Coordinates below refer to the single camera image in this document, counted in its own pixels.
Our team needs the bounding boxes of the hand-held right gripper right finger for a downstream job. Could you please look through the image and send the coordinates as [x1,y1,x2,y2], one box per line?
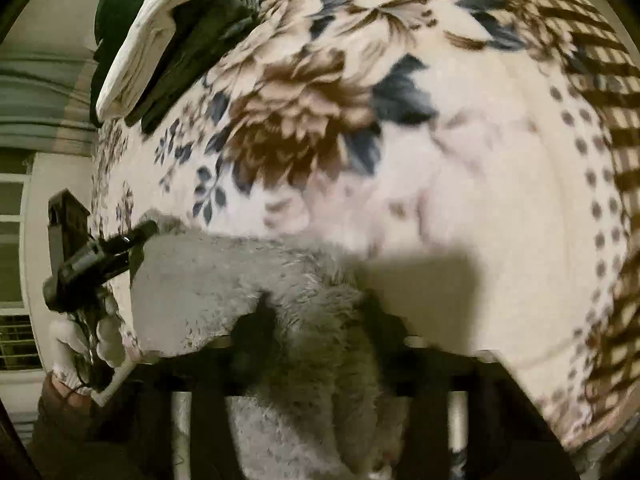
[361,299,482,480]

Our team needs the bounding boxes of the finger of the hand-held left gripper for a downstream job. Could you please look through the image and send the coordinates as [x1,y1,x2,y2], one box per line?
[102,219,160,282]

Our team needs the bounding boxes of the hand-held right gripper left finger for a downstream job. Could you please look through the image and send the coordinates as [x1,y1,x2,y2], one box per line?
[189,301,281,480]

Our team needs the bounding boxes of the grey fuzzy pants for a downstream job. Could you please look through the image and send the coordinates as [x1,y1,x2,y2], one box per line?
[127,212,397,480]

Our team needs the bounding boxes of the person's left forearm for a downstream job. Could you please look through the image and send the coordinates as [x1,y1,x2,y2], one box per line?
[27,372,103,480]

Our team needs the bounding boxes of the person's left hand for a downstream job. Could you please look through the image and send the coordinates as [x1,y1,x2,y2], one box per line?
[49,305,138,406]

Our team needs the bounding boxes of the window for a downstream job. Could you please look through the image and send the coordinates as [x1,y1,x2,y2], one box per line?
[0,155,47,376]

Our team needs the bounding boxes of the floral bed blanket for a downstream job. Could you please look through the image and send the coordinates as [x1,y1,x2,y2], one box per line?
[90,0,640,466]

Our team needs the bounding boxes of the grey-green curtain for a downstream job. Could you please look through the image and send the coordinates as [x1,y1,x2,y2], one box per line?
[0,42,98,157]

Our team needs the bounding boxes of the dark green folded garment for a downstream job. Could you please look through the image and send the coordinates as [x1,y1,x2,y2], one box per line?
[125,0,262,133]

